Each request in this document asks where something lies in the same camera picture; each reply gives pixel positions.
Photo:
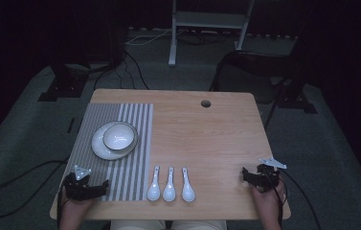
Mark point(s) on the grey striped placemat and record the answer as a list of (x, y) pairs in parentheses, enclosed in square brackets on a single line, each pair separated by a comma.
[(136, 159)]

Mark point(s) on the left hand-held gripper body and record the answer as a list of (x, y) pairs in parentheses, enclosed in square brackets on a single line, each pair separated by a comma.
[(74, 188)]

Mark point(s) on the dark round table grommet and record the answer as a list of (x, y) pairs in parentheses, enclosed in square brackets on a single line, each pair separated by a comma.
[(206, 103)]

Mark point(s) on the person's right hand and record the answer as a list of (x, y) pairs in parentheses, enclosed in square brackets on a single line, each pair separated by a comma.
[(267, 201)]

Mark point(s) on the black stand with base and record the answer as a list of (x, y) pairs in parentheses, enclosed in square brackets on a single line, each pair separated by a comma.
[(64, 86)]

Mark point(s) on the person's left hand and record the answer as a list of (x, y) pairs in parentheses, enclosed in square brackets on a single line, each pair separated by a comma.
[(76, 206)]

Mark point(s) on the white ceramic spoon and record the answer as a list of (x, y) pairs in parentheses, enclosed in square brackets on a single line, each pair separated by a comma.
[(169, 192), (188, 192), (153, 191)]

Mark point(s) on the white metal stand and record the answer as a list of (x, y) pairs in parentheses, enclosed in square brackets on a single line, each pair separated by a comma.
[(207, 20)]

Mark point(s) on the white bowl with dark rim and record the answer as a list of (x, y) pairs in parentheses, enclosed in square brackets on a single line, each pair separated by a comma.
[(119, 136)]

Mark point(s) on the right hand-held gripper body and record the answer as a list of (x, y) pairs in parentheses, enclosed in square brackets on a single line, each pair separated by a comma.
[(266, 177)]

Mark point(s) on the white plate with dark rim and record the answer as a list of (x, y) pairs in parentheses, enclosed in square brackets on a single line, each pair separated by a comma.
[(100, 150)]

